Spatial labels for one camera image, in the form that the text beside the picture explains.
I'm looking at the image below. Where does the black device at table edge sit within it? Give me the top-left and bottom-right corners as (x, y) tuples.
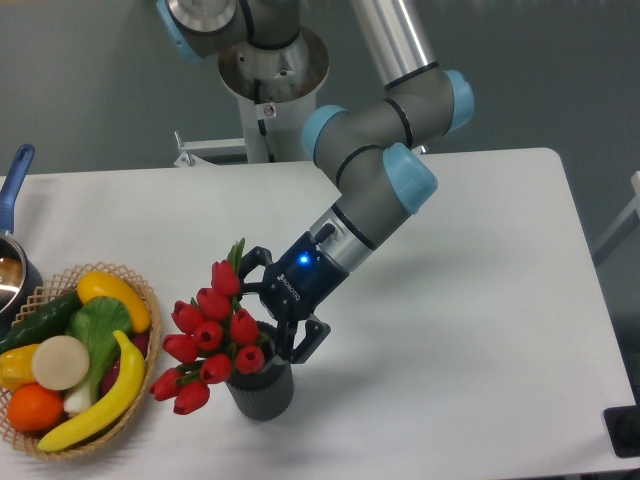
(603, 405), (639, 458)

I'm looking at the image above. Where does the yellow lemon squash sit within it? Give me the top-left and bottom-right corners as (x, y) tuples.
(76, 270), (151, 333)

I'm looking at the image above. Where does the white frame at right edge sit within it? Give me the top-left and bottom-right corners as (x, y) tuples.
(591, 171), (639, 267)

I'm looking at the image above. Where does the dark red fruit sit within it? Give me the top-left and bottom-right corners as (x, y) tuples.
(100, 332), (149, 397)

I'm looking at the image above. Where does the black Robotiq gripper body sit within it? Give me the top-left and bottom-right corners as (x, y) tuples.
(259, 232), (349, 323)

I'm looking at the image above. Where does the orange fruit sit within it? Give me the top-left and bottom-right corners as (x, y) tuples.
(7, 383), (63, 432)

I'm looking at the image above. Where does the blue handled saucepan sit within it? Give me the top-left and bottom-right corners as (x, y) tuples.
(1, 144), (43, 338)

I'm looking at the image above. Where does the yellow banana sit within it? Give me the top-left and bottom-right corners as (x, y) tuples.
(37, 330), (145, 453)

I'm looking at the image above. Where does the beige round disc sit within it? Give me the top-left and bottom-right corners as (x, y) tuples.
(31, 335), (89, 391)

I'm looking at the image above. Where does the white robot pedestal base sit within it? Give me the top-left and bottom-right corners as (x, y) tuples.
(176, 26), (329, 166)

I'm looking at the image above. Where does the red tulip bouquet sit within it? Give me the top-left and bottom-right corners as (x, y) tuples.
(149, 239), (267, 415)

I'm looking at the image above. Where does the yellow bell pepper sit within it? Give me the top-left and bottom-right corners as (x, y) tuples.
(1, 344), (39, 391)

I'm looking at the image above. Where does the green cucumber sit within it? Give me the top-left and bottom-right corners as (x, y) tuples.
(1, 291), (82, 353)

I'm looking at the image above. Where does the woven wicker basket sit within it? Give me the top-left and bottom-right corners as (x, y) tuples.
(1, 261), (162, 461)

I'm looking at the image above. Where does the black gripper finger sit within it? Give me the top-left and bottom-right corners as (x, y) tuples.
(235, 244), (277, 299)
(263, 314), (331, 373)

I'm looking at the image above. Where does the green bok choy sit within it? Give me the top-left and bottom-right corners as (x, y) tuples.
(64, 296), (132, 417)

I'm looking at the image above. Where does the dark grey ribbed vase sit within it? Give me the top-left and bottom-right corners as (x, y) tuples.
(226, 321), (294, 421)

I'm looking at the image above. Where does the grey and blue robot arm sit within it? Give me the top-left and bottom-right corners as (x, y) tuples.
(156, 1), (474, 364)

